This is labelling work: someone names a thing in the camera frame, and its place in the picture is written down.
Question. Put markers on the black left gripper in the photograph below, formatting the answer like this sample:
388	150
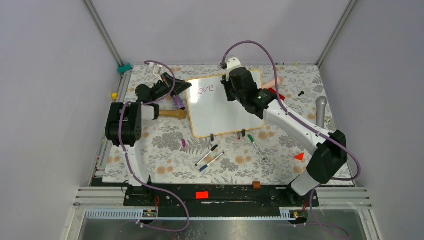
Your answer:
180	87

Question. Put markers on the purple glitter microphone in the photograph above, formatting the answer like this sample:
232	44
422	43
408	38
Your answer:
178	102

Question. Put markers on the green cap marker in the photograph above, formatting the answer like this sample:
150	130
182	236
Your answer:
256	147

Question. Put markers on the yellow framed whiteboard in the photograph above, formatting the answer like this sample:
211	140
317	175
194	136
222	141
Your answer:
211	113

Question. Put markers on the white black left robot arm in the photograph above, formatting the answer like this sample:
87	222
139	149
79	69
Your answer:
124	125

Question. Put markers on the red label sticker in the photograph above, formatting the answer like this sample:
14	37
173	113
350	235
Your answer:
200	195

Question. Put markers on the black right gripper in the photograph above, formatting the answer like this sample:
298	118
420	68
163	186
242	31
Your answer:
227	84

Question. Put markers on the orange red triangle block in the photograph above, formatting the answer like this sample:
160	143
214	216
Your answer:
300	157

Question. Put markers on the wooden rolling pin handle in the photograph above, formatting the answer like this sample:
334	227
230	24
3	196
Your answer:
178	114

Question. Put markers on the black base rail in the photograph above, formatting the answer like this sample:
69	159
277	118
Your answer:
234	199

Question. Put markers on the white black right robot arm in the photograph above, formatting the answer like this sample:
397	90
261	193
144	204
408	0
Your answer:
325	148

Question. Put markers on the white cable duct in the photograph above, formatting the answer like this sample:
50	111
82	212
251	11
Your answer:
278	214

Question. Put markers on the blue cap whiteboard marker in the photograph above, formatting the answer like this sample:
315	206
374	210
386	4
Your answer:
212	161

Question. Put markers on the floral table mat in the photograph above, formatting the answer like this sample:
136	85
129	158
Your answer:
167	161

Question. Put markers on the black cap whiteboard marker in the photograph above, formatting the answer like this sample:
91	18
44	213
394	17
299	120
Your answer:
207	154

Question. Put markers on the red plastic tray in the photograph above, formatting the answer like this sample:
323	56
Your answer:
280	96

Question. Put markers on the orange brown cylinder block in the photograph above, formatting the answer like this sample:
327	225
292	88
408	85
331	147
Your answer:
256	185

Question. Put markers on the teal corner clamp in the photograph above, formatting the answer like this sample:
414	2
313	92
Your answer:
125	68

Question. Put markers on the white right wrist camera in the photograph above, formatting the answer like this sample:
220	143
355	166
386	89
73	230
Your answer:
232	63

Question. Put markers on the silver microphone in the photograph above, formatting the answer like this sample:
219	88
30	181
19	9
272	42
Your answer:
321	104

